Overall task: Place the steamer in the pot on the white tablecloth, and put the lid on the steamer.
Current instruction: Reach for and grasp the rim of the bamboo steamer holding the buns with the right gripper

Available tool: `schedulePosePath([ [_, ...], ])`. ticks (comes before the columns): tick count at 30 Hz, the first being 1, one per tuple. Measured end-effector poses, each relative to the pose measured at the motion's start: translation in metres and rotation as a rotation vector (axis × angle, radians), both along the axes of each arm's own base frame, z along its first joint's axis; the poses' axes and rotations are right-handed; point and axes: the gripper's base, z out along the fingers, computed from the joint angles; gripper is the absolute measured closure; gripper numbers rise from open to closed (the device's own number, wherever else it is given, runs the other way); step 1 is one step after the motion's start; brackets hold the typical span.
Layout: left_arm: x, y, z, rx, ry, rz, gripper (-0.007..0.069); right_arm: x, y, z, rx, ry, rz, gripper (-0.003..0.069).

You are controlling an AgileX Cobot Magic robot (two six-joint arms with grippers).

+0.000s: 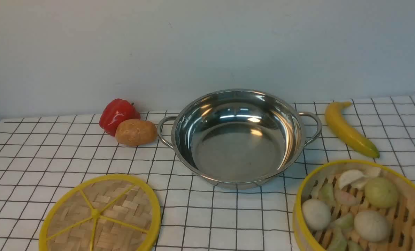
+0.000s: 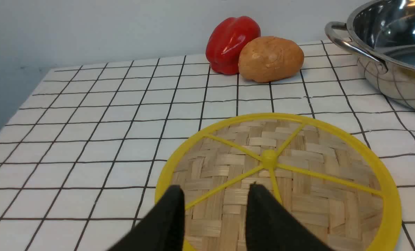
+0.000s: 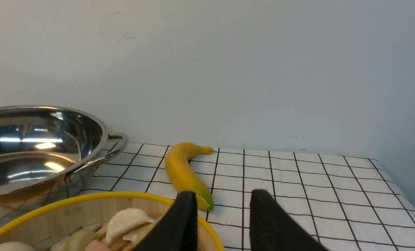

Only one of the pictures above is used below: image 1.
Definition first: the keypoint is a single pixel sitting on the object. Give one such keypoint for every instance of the green dumpling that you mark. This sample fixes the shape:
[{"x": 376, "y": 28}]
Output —
[
  {"x": 338, "y": 242},
  {"x": 345, "y": 223},
  {"x": 326, "y": 193}
]

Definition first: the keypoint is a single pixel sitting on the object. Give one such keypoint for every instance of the white folded dumpling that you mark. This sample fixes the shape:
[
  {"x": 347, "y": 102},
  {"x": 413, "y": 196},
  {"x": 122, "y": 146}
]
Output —
[{"x": 357, "y": 178}]

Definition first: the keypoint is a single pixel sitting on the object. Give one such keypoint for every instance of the red bell pepper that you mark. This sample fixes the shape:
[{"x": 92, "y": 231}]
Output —
[{"x": 117, "y": 111}]

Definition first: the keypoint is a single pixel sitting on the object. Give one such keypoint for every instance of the green dumpling upper left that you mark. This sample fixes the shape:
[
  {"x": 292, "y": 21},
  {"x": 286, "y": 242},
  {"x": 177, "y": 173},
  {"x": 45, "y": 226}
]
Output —
[{"x": 326, "y": 193}]

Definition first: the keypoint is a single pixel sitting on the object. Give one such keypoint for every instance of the pink translucent dumpling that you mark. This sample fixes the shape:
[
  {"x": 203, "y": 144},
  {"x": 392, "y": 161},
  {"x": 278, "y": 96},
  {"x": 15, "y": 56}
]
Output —
[{"x": 345, "y": 198}]

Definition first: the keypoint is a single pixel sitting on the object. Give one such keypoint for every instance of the white round bun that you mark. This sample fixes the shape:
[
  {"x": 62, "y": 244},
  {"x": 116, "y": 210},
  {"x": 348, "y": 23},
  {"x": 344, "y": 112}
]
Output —
[
  {"x": 316, "y": 214},
  {"x": 372, "y": 226}
]

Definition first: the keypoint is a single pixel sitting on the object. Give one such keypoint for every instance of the stainless steel pot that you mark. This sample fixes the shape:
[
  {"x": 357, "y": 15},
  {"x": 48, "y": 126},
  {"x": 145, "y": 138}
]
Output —
[{"x": 239, "y": 138}]

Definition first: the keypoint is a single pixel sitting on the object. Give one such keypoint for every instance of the green round bun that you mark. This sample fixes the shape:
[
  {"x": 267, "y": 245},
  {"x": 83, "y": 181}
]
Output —
[{"x": 380, "y": 192}]

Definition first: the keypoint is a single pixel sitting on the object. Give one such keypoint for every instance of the green dumpling middle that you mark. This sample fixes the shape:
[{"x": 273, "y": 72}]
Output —
[{"x": 345, "y": 223}]

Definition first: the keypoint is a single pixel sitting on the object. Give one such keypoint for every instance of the yellow banana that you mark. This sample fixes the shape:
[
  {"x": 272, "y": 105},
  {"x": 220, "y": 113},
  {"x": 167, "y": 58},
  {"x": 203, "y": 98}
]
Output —
[{"x": 346, "y": 133}]

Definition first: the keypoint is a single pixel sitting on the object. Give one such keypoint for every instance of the white checkered tablecloth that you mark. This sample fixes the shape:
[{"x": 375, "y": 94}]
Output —
[{"x": 42, "y": 158}]

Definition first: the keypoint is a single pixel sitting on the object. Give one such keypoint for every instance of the green dumpling bottom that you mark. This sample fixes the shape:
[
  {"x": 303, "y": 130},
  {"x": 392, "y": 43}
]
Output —
[{"x": 338, "y": 242}]

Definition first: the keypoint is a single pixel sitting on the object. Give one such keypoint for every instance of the white round bun left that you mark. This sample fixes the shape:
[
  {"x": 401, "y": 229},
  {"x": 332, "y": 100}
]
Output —
[{"x": 316, "y": 214}]

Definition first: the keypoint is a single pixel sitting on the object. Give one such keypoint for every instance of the yellow bamboo steamer lid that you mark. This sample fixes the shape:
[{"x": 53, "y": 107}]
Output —
[{"x": 116, "y": 212}]

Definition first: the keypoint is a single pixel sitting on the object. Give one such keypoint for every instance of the white round bun right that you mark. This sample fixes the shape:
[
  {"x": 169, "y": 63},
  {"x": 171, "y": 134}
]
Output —
[{"x": 372, "y": 226}]

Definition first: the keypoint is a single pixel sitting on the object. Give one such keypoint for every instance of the brown potato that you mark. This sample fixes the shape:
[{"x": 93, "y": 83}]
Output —
[{"x": 135, "y": 132}]

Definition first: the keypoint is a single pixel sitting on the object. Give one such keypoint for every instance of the yellow bamboo steamer basket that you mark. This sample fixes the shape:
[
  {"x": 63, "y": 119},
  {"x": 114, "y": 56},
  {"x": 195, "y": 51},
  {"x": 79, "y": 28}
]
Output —
[{"x": 401, "y": 216}]

